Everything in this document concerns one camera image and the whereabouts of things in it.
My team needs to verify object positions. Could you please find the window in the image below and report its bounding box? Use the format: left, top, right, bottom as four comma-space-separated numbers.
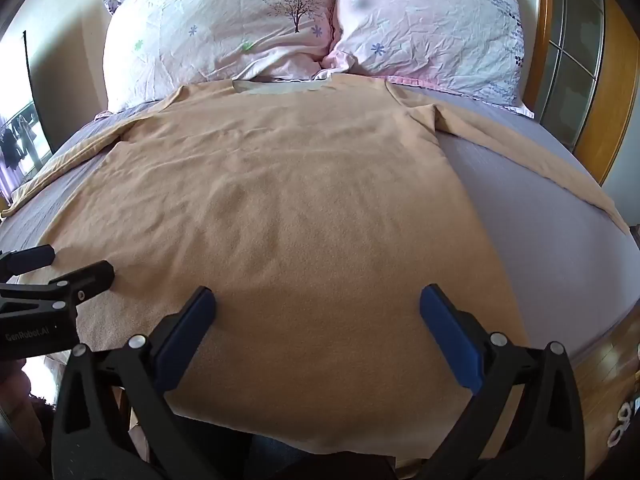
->
0, 100, 52, 196

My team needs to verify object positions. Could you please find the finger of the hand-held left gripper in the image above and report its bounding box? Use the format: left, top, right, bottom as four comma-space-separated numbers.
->
0, 260, 116, 311
0, 244, 57, 282

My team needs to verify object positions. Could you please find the white patterned slipper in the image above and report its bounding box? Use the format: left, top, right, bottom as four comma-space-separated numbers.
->
606, 397, 640, 448

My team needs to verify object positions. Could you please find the bed with grey sheet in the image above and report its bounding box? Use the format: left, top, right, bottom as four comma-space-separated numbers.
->
0, 80, 640, 480

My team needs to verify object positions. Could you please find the wooden framed glass door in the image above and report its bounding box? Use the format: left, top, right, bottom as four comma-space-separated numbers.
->
522, 0, 640, 187

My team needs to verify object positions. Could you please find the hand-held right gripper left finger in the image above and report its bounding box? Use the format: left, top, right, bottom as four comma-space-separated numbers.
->
51, 286, 217, 480

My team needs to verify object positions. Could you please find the pink floral pillow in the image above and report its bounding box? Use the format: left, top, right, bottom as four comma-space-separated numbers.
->
320, 0, 535, 119

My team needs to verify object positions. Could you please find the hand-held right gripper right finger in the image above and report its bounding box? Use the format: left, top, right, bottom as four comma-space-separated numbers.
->
419, 284, 586, 480

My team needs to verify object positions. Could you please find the tan long-sleeved shirt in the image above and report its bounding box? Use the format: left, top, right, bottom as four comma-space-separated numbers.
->
0, 73, 632, 467

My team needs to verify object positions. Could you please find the floral pillow with tree print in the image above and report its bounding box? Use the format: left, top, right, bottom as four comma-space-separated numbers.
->
95, 0, 339, 120

